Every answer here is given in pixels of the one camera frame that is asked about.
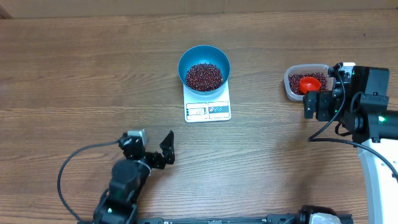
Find red measuring scoop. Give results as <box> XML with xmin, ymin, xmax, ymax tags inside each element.
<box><xmin>298</xmin><ymin>77</ymin><xmax>322</xmax><ymax>95</ymax></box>

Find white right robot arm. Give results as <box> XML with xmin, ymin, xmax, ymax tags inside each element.
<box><xmin>303</xmin><ymin>63</ymin><xmax>397</xmax><ymax>223</ymax></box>

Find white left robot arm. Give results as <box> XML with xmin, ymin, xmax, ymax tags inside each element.
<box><xmin>93</xmin><ymin>129</ymin><xmax>175</xmax><ymax>224</ymax></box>

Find white digital kitchen scale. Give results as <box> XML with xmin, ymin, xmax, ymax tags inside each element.
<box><xmin>183</xmin><ymin>82</ymin><xmax>231</xmax><ymax>123</ymax></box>

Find red beans in bowl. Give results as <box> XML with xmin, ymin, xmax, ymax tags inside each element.
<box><xmin>185</xmin><ymin>63</ymin><xmax>224</xmax><ymax>91</ymax></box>

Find blue plastic bowl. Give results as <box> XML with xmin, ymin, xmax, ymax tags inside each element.
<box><xmin>177</xmin><ymin>45</ymin><xmax>231</xmax><ymax>95</ymax></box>

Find clear plastic food container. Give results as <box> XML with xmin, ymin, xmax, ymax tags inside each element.
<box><xmin>284</xmin><ymin>64</ymin><xmax>333</xmax><ymax>101</ymax></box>

